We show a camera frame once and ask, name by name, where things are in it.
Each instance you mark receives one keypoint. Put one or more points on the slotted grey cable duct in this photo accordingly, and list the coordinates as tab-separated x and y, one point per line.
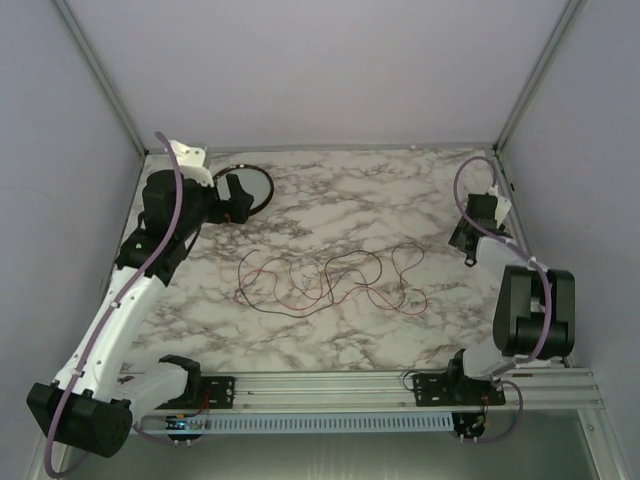
299	423

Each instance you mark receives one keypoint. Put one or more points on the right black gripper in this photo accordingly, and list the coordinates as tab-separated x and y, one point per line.
456	238

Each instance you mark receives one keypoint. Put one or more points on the aluminium front rail frame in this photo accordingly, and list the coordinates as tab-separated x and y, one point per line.
386	391

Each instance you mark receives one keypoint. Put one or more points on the round brown-rimmed dish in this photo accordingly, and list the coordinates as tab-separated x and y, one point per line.
255	180

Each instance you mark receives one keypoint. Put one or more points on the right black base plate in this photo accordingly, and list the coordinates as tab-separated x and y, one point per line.
432	390

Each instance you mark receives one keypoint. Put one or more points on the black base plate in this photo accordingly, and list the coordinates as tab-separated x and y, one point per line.
214	393
432	390

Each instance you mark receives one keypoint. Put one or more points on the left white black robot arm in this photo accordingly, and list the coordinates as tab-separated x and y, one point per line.
87	406

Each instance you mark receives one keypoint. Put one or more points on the left aluminium corner post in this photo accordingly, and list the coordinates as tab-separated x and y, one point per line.
100	73

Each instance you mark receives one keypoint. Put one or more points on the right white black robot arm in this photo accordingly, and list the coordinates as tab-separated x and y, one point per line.
534	317

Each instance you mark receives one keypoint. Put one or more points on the right aluminium corner post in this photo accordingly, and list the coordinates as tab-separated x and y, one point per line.
543	63

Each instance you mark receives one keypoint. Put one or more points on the marble pattern table mat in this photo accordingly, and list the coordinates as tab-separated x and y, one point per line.
347	268

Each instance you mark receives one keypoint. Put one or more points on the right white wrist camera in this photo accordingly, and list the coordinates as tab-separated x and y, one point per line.
503	206

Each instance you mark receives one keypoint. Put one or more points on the aluminium corner post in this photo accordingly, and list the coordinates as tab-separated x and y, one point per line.
543	63
100	73

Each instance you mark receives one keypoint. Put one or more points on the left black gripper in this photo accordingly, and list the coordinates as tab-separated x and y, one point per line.
234	210

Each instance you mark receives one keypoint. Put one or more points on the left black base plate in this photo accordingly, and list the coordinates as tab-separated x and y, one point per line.
214	393

